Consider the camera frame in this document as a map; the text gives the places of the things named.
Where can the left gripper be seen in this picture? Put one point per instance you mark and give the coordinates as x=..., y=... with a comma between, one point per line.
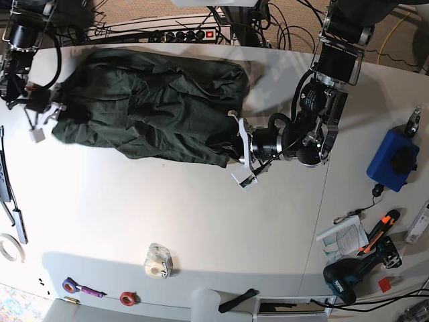
x=251, y=145

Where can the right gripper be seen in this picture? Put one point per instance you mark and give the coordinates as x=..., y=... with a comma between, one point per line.
x=51, y=107

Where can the dark green t-shirt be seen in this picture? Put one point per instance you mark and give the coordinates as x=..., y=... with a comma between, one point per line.
x=148, y=105

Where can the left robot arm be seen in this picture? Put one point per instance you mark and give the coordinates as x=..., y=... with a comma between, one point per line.
x=309, y=132

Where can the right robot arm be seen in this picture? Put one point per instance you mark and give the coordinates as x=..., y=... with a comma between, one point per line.
x=29, y=22

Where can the grey remote panel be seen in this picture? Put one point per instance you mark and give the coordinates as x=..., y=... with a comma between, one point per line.
x=4, y=187

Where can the grey usb hub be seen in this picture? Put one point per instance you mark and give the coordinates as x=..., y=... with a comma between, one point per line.
x=22, y=235

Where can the silver carabiner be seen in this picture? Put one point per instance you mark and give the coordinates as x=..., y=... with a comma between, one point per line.
x=349, y=214

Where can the black power strip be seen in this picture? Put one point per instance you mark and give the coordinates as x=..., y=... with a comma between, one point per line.
x=198, y=36

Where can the white paper booklet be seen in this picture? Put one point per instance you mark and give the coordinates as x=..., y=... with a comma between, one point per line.
x=347, y=236

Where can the blue box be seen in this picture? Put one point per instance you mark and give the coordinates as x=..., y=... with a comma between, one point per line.
x=380, y=169

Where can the white plastic tube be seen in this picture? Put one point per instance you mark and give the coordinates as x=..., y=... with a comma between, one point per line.
x=205, y=305

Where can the white masking tape roll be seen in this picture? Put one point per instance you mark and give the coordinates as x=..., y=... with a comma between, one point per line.
x=11, y=249

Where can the orange black utility knife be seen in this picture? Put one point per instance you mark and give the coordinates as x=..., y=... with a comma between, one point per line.
x=382, y=227

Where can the black knob on box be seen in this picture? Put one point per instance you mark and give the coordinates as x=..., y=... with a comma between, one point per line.
x=403, y=161

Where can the purple tape roll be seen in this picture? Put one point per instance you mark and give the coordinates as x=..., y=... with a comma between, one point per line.
x=70, y=286

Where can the red tape roll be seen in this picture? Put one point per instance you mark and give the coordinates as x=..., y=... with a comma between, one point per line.
x=128, y=298

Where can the purple pen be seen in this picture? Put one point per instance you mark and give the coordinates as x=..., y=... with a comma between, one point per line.
x=92, y=292

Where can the metal clip pulley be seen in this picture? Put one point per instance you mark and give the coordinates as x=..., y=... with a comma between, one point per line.
x=412, y=125

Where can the red square sticker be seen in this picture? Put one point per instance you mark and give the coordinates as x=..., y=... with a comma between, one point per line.
x=384, y=284

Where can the teal cordless drill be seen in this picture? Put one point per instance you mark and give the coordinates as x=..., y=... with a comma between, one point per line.
x=342, y=276

